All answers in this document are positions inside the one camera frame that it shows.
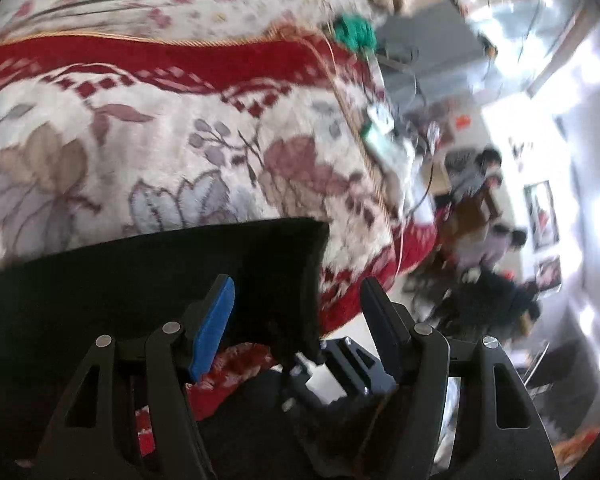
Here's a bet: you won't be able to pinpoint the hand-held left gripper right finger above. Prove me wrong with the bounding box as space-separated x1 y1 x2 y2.
360 276 561 480

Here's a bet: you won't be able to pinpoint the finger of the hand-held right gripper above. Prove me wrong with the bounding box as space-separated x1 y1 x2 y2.
272 320 327 367

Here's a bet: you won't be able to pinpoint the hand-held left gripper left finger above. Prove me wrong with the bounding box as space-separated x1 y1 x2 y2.
30 274 236 480

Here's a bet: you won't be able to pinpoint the black pants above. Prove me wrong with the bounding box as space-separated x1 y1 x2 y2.
0 217 331 461

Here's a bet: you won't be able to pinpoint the white cloth green edge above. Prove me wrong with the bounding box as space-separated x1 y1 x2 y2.
362 127 423 186

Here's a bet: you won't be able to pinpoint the red floral plush blanket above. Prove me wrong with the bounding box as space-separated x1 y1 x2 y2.
0 25 438 451

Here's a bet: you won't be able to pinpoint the white charger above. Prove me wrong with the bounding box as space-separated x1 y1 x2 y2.
367 104 395 129

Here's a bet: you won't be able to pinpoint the framed wall picture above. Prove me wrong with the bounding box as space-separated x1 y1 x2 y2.
523 180 561 252
536 255 563 292

